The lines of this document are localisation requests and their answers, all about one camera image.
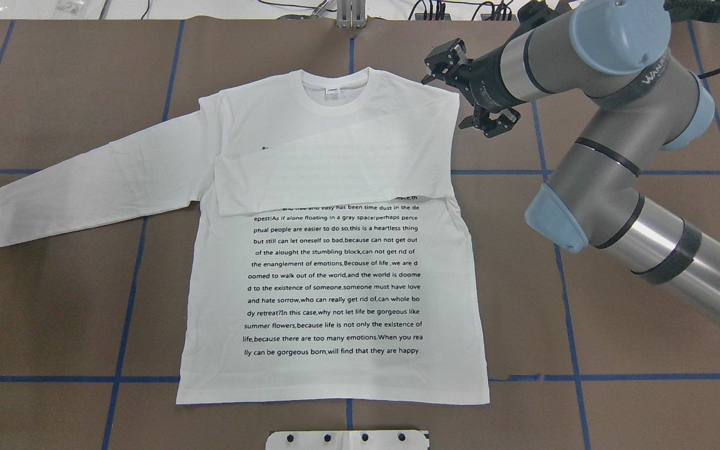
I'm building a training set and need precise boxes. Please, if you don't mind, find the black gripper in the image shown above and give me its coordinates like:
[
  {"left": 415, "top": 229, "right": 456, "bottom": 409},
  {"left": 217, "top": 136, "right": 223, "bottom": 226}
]
[{"left": 422, "top": 38, "right": 521, "bottom": 139}]

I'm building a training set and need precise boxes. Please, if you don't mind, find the white long-sleeve printed shirt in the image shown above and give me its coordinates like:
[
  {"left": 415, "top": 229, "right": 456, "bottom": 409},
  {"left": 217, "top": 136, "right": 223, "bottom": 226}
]
[{"left": 0, "top": 68, "right": 489, "bottom": 405}]

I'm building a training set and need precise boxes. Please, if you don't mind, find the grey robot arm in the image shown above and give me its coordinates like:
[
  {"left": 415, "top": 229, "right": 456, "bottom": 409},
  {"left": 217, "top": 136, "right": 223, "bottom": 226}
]
[{"left": 424, "top": 1, "right": 720, "bottom": 324}]

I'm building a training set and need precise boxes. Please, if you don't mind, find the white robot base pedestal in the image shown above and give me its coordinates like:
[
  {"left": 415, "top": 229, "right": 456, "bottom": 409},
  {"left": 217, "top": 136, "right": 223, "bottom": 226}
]
[{"left": 265, "top": 429, "right": 431, "bottom": 449}]

